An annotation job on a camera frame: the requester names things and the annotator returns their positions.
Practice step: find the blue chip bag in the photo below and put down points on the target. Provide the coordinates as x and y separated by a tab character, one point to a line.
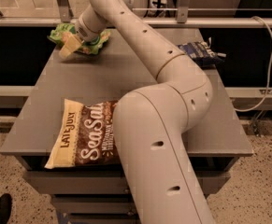
201	53

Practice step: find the grey drawer cabinet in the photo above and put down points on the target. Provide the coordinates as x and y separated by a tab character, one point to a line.
100	194

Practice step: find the green rice chip bag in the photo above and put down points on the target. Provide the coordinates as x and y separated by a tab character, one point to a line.
64	30

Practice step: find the Late July tortilla chip bag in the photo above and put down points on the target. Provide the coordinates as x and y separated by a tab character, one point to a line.
86	136

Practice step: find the black shoe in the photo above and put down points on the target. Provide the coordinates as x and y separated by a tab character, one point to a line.
5	208

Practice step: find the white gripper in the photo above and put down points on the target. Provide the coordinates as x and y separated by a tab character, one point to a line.
86	32

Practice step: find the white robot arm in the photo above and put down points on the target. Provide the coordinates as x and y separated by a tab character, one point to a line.
160	109

